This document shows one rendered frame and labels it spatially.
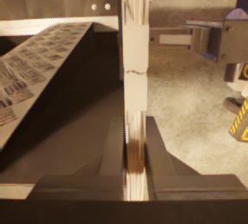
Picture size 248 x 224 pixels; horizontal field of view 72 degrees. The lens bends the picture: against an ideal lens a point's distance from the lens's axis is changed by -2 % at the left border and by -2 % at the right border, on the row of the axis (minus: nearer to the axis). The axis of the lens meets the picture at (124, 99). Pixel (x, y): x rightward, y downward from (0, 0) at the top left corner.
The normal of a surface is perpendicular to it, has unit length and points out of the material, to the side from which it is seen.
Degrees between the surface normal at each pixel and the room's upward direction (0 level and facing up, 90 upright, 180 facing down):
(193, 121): 0
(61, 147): 90
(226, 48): 0
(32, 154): 90
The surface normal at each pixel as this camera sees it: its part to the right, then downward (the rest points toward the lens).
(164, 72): -0.02, 0.44
